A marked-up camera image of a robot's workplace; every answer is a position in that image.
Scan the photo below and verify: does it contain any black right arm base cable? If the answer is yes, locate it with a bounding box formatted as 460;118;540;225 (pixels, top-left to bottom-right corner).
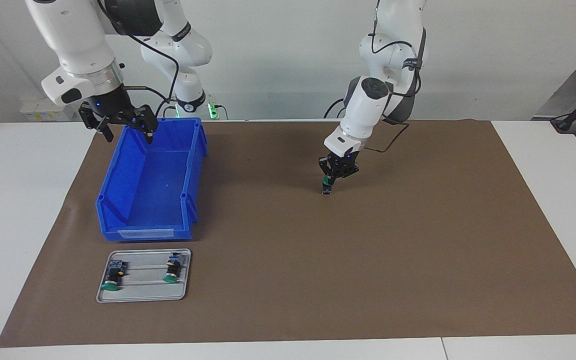
156;97;178;119

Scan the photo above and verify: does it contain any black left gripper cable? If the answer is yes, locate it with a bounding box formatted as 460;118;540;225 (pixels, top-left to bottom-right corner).
362;0;426;154

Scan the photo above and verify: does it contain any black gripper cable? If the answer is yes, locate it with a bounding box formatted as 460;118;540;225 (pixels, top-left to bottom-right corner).
99;0;180;103
362;0;426;154

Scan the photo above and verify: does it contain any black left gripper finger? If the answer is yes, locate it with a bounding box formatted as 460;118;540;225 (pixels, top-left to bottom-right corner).
318;155;338;188
336;160;361;182

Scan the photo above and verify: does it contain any blue plastic storage bin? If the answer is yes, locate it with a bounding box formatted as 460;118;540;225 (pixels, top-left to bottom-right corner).
95;117;208;243

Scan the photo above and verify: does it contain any silver metal tray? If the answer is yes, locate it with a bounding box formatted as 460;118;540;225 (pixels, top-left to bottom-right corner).
96;248;192;303

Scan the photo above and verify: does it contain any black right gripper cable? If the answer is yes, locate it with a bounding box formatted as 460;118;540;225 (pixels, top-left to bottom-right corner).
99;0;180;103

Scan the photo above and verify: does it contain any brown table mat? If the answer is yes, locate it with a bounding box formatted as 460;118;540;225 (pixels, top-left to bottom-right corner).
0;119;576;348

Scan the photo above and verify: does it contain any black left arm base cable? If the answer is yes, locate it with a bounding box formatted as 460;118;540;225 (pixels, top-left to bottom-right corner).
323;97;347;120

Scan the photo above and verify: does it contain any white socket box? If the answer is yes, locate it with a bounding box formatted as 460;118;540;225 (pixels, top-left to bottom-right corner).
19;96;75;122

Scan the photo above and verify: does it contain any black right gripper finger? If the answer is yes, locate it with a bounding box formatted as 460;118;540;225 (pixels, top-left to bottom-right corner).
78;101;115;143
130;102;159;145

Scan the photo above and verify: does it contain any black arm base cable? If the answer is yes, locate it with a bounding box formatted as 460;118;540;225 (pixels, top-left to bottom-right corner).
156;97;178;119
323;97;347;120

